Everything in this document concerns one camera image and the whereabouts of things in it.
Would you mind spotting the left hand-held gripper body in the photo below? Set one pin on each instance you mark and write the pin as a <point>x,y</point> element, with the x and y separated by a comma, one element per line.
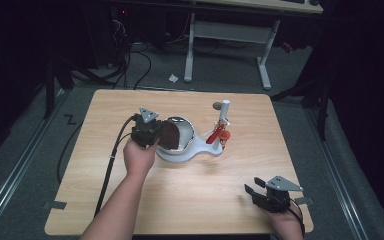
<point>143,131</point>

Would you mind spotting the white bowl with silver rim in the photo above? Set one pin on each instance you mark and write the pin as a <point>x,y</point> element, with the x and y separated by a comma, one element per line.
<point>186,133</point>

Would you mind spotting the dark round disc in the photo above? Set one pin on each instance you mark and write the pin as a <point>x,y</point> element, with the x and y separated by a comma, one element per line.
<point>216,106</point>

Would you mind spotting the person's left hand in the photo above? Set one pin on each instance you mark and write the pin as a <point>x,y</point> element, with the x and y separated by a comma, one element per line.
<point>139,160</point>

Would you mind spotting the black metal stand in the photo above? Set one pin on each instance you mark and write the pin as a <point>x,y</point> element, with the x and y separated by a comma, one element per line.
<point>49,90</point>
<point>323,110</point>

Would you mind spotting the crumpled white paper scrap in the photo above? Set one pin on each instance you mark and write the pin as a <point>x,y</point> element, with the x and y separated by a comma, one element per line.
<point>173,78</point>

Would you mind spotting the metal floor rail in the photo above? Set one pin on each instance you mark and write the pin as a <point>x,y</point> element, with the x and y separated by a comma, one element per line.
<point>336,180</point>
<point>20,160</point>

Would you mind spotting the white frame desk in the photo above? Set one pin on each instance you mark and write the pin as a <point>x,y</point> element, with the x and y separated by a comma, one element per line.
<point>230,31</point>

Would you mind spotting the person's right hand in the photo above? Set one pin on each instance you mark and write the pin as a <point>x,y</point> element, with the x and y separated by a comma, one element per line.
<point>288,225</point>

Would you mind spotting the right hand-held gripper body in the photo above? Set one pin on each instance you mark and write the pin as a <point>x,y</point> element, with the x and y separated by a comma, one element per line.
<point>276,198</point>

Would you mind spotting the white stand with post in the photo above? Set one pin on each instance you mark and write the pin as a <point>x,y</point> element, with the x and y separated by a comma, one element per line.
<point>200,146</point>

